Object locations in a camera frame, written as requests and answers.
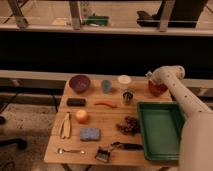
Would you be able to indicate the bunch of dark grapes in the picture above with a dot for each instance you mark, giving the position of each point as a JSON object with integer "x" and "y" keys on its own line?
{"x": 130, "y": 126}

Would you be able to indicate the white cup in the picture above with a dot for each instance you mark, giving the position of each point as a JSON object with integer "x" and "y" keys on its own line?
{"x": 124, "y": 81}

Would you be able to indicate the black office chair base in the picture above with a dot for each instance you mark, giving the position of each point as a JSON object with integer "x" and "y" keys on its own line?
{"x": 12, "y": 138}

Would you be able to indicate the red bowl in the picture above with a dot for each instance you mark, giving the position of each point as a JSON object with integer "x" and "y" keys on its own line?
{"x": 156, "y": 90}

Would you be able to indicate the purple bowl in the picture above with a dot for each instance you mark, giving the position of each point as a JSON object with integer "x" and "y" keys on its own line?
{"x": 79, "y": 83}

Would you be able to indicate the black rectangular block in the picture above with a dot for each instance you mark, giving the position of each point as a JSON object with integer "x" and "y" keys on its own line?
{"x": 76, "y": 102}

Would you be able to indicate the green box on shelf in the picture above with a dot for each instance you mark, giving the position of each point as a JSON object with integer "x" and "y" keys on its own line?
{"x": 97, "y": 20}

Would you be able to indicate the blue sponge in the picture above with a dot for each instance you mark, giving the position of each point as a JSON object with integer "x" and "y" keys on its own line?
{"x": 89, "y": 134}

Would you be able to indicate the green plastic tray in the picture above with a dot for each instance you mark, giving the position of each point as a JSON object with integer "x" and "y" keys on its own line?
{"x": 161, "y": 125}

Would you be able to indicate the patterned small towel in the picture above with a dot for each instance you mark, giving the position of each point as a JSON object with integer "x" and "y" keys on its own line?
{"x": 149, "y": 74}

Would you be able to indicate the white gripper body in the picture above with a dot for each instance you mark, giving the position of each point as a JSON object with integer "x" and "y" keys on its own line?
{"x": 156, "y": 76}

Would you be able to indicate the blue cup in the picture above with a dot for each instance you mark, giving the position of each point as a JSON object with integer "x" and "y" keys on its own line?
{"x": 106, "y": 86}

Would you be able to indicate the peeled banana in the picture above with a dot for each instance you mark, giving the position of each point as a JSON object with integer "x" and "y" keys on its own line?
{"x": 65, "y": 127}

